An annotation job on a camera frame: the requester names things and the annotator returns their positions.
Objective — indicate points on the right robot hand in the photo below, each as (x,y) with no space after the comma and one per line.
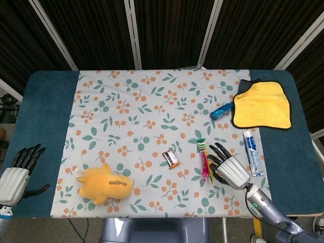
(233,172)

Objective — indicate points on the blue small tube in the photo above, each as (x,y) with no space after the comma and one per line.
(220,111)

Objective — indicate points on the white black sneaker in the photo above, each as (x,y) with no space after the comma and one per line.
(319,224)
(257,239)

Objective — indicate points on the white blue toothpaste tube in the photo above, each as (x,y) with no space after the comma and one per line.
(253,154)

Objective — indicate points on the colourful feather toy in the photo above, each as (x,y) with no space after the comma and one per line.
(202,146)

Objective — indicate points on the dark folding screen panel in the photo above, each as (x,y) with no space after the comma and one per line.
(172,33)
(96,33)
(311,76)
(20,38)
(253,33)

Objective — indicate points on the yellow microfiber cloth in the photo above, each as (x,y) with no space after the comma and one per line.
(260,108)

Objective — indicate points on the yellow plush toy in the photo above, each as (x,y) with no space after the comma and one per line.
(106,187)

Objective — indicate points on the teal felt table cover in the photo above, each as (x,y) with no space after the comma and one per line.
(45,114)

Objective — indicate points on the white metal frame bar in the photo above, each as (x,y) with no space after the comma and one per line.
(11,89)

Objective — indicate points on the floral tablecloth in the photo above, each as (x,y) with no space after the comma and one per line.
(152,114)

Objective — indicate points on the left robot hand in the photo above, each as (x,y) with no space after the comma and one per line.
(11,184)

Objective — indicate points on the black electronic equipment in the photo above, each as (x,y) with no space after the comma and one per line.
(8,108)

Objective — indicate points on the orange round object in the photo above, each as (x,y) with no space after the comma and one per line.
(2,134)

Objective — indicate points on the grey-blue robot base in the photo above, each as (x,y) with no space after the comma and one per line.
(152,231)

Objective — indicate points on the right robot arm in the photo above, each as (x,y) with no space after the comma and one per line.
(265,207)

